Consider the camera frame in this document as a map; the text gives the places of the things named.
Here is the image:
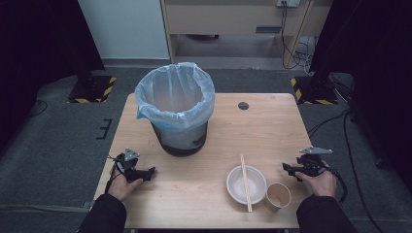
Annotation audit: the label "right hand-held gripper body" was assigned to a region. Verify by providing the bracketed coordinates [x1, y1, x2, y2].
[295, 147, 334, 178]

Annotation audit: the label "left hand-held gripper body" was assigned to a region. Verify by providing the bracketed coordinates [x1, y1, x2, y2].
[115, 148, 148, 183]

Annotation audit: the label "striped mesh office chair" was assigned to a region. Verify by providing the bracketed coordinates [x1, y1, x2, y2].
[151, 120, 209, 158]

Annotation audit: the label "white paper bowl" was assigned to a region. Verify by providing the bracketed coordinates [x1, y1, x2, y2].
[225, 165, 268, 206]

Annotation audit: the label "person's right hand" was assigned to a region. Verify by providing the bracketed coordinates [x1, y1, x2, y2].
[293, 168, 338, 198]

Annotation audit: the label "person's left hand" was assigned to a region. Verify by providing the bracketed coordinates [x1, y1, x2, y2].
[107, 172, 145, 203]

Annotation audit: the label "brown paper cup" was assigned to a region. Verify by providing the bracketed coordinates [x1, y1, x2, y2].
[262, 182, 292, 213]

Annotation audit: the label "wooden disposable chopsticks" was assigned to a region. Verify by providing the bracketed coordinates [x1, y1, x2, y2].
[239, 153, 254, 214]

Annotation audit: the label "black stand with hazard tape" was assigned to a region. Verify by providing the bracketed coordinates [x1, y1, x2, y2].
[67, 54, 118, 105]
[290, 69, 340, 106]

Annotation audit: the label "black curtain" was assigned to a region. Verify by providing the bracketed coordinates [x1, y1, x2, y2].
[0, 0, 107, 154]
[309, 0, 412, 193]

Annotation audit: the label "grey desk label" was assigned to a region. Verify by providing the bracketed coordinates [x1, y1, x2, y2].
[255, 25, 283, 35]

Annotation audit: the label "light wooden desk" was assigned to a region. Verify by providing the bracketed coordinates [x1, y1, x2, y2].
[159, 0, 334, 70]

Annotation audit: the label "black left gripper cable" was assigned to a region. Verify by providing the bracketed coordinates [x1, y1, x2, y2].
[103, 154, 123, 195]

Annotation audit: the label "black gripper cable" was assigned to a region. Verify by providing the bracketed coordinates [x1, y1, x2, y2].
[326, 165, 349, 204]
[103, 154, 123, 195]

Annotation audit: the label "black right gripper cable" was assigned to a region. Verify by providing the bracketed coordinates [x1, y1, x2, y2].
[326, 165, 349, 204]

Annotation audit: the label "black floor cable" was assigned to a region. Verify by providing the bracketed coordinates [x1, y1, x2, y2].
[26, 99, 50, 118]
[306, 108, 353, 139]
[342, 111, 387, 233]

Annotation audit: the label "black outlet cables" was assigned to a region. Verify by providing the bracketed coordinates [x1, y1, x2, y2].
[280, 1, 315, 71]

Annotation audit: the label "grey wall power outlet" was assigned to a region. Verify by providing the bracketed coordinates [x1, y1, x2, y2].
[276, 0, 301, 8]

